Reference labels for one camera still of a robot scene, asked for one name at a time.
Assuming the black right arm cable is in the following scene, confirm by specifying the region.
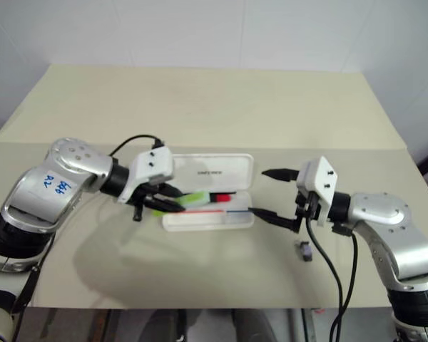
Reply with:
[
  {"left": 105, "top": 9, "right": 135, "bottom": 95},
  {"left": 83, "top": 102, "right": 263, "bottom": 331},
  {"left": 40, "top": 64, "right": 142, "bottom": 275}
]
[{"left": 332, "top": 224, "right": 360, "bottom": 342}]

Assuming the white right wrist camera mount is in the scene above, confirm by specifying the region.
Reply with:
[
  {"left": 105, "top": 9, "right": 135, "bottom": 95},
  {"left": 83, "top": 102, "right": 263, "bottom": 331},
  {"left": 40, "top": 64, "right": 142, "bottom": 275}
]
[{"left": 295, "top": 155, "right": 340, "bottom": 227}]

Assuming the red and blue pencil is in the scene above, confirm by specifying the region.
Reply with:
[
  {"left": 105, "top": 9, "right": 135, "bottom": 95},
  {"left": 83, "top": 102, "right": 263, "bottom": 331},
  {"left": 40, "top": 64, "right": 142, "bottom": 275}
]
[{"left": 182, "top": 209, "right": 253, "bottom": 215}]

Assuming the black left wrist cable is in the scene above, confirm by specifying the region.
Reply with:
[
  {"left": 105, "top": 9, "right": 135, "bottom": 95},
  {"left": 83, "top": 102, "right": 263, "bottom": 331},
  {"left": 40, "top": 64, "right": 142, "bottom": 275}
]
[{"left": 108, "top": 134, "right": 165, "bottom": 158}]

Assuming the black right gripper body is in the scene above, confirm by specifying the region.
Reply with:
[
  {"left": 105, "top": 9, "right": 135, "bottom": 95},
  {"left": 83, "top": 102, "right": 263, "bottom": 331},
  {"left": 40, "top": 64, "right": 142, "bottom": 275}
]
[{"left": 292, "top": 190, "right": 322, "bottom": 233}]

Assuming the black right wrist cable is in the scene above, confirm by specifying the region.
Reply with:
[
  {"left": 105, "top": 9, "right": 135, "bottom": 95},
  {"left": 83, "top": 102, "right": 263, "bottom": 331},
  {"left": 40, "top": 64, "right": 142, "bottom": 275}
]
[{"left": 305, "top": 199, "right": 345, "bottom": 342}]

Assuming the white plastic pencil case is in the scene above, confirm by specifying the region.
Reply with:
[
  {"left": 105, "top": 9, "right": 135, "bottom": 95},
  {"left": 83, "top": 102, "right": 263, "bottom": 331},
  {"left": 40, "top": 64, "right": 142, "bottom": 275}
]
[{"left": 161, "top": 152, "right": 255, "bottom": 233}]

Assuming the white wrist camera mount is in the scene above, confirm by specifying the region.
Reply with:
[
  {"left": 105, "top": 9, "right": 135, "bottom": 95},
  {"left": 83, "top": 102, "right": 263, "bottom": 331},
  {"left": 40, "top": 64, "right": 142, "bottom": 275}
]
[
  {"left": 295, "top": 155, "right": 340, "bottom": 227},
  {"left": 116, "top": 145, "right": 175, "bottom": 204}
]

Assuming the black left arm strap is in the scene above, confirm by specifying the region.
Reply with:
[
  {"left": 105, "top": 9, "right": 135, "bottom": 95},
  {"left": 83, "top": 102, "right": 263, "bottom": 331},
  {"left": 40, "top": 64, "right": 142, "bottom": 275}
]
[{"left": 11, "top": 264, "right": 42, "bottom": 316}]

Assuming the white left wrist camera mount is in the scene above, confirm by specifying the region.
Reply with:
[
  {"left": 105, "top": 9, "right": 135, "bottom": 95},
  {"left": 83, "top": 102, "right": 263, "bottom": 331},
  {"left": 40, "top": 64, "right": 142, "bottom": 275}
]
[{"left": 116, "top": 145, "right": 175, "bottom": 204}]

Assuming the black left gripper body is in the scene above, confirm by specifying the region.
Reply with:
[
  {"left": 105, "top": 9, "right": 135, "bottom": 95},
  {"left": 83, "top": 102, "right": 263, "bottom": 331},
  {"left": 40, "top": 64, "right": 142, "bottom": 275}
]
[{"left": 131, "top": 182, "right": 169, "bottom": 222}]

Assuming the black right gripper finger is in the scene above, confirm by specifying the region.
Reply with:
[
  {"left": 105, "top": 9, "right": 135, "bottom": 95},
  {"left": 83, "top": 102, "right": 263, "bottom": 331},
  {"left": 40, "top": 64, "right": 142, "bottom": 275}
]
[
  {"left": 261, "top": 167, "right": 301, "bottom": 184},
  {"left": 248, "top": 206, "right": 296, "bottom": 231}
]

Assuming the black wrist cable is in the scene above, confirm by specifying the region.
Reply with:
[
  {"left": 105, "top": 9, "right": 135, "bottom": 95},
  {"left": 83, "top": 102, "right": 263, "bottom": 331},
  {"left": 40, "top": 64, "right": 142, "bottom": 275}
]
[
  {"left": 108, "top": 134, "right": 165, "bottom": 158},
  {"left": 305, "top": 199, "right": 345, "bottom": 342}
]

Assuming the green marker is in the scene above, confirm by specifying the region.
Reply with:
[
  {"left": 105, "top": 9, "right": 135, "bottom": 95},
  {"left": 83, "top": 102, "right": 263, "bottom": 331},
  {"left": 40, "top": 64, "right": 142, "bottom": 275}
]
[{"left": 151, "top": 191, "right": 211, "bottom": 217}]

